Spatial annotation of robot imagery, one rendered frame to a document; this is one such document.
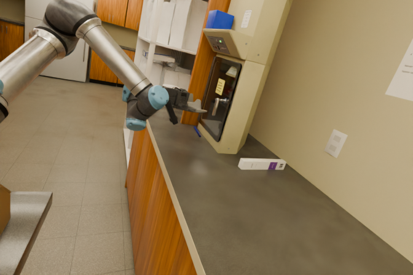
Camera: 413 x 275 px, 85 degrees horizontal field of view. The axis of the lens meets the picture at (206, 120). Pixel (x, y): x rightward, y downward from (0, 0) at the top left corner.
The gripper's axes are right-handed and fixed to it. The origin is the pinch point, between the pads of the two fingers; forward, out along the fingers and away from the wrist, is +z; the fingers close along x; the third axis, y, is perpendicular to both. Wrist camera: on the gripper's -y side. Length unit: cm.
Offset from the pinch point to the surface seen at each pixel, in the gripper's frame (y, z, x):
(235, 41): 32.7, 4.9, -5.4
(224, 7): 51, 13, 32
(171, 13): 50, 6, 133
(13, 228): -21, -57, -45
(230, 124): -4.2, 14.7, -5.3
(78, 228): -114, -47, 49
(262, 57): 29.6, 20.5, -5.4
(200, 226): -21, -14, -50
